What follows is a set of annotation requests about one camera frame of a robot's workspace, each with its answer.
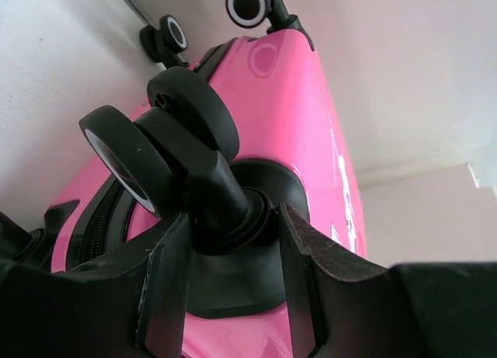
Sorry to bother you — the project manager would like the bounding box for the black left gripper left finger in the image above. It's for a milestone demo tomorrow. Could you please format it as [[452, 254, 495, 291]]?
[[1, 212, 192, 357]]

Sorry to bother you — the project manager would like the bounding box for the pink suitcase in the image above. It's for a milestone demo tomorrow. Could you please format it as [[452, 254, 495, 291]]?
[[0, 0, 368, 358]]

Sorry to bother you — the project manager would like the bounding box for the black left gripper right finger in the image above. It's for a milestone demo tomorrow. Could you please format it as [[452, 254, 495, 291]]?
[[278, 204, 496, 357]]

